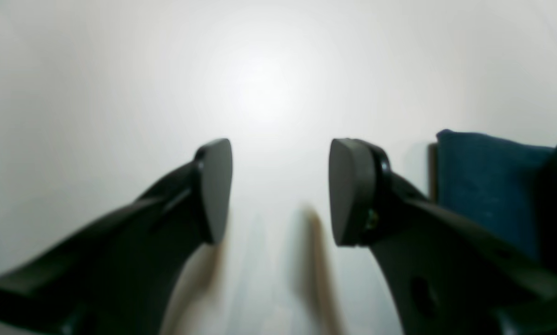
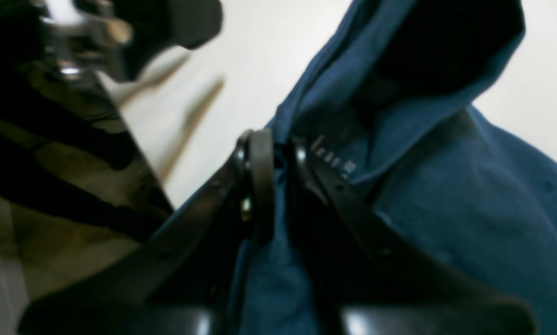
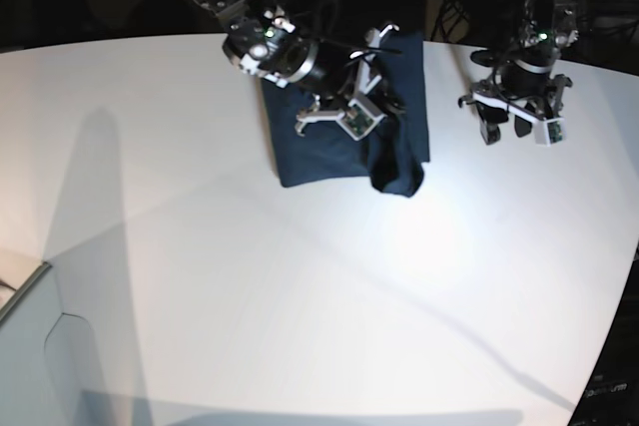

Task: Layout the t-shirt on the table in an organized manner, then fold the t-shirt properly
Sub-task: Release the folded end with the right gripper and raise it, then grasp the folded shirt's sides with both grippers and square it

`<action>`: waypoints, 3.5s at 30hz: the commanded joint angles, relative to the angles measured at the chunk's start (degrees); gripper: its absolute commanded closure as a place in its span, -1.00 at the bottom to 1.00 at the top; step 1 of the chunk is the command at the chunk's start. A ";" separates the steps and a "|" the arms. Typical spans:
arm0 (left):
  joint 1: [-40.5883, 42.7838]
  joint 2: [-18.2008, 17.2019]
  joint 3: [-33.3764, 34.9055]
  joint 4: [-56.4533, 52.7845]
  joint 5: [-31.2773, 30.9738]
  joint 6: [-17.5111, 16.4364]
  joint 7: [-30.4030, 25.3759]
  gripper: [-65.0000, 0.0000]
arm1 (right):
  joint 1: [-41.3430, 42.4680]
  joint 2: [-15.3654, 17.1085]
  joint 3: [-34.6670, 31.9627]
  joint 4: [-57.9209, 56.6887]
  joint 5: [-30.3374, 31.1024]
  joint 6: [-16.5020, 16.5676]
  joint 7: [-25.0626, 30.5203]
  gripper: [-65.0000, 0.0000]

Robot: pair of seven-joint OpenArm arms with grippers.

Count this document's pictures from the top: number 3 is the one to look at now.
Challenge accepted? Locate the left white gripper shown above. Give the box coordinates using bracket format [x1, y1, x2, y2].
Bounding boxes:
[457, 75, 573, 147]

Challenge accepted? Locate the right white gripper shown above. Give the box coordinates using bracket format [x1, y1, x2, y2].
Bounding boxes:
[295, 22, 400, 142]

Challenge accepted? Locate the dark blue t-shirt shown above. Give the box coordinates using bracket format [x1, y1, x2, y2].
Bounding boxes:
[261, 32, 430, 198]

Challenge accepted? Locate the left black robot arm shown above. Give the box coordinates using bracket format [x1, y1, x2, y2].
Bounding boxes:
[458, 0, 579, 147]

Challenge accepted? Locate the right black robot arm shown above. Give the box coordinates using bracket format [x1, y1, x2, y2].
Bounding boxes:
[193, 0, 403, 142]

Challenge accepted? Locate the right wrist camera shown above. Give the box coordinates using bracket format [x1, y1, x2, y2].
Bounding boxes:
[337, 98, 385, 142]

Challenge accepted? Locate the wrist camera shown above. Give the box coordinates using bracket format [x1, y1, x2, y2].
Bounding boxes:
[337, 98, 385, 142]
[532, 117, 566, 147]

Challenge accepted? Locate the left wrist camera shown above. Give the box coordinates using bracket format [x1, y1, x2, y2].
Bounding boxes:
[532, 117, 566, 147]

